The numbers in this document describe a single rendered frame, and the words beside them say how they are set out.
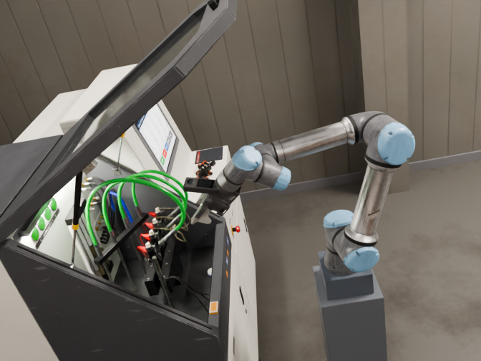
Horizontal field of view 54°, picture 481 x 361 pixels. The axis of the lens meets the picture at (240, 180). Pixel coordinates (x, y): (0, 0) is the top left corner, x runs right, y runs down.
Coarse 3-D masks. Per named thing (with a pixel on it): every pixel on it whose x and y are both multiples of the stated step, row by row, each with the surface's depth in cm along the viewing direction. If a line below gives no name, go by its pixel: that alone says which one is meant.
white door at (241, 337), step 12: (240, 288) 231; (240, 300) 227; (240, 312) 221; (240, 324) 215; (228, 336) 181; (240, 336) 209; (252, 336) 247; (228, 348) 176; (240, 348) 204; (252, 348) 239; (228, 360) 172; (240, 360) 198; (252, 360) 232
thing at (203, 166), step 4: (204, 160) 260; (200, 164) 257; (204, 164) 258; (208, 164) 261; (212, 164) 259; (200, 168) 258; (204, 168) 249; (208, 168) 255; (196, 172) 254; (200, 172) 251; (204, 172) 248; (208, 172) 252; (200, 176) 247; (204, 176) 246
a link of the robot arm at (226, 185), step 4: (220, 172) 145; (220, 176) 144; (224, 176) 148; (220, 180) 144; (224, 180) 143; (220, 184) 144; (224, 184) 143; (228, 184) 142; (232, 184) 142; (224, 188) 144; (228, 188) 144; (232, 188) 144; (236, 188) 145
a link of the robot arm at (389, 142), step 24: (384, 120) 147; (384, 144) 141; (408, 144) 143; (384, 168) 147; (360, 192) 157; (384, 192) 152; (360, 216) 157; (336, 240) 169; (360, 240) 159; (360, 264) 161
